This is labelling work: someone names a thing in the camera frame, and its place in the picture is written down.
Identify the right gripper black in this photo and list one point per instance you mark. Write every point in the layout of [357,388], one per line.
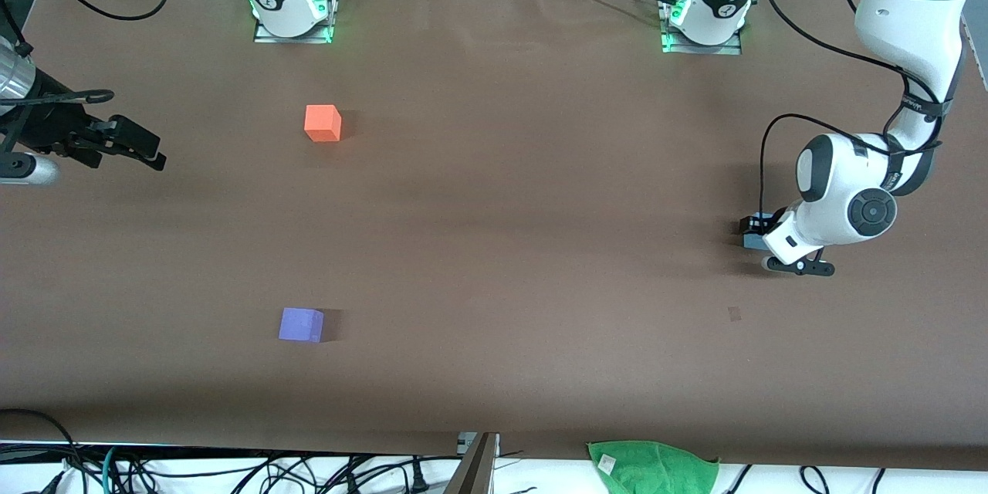
[48,128]

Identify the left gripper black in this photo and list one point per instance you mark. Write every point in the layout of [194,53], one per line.
[750,225]

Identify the light blue block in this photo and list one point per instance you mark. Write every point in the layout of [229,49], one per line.
[752,242]

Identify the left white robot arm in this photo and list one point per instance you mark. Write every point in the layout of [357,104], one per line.
[911,8]

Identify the orange block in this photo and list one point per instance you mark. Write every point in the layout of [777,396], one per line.
[320,123]

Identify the purple block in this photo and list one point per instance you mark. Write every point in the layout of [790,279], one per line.
[299,325]

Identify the green cloth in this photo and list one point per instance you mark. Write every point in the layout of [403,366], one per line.
[656,471]

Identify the brown table cover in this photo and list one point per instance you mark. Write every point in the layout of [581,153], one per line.
[494,285]

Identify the grey metal bar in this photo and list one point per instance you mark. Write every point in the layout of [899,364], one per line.
[475,471]

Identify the black power plug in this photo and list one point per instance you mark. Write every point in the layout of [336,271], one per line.
[418,480]

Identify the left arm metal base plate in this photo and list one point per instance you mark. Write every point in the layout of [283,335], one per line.
[729,49]

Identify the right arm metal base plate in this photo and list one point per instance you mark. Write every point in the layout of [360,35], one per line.
[266,35]

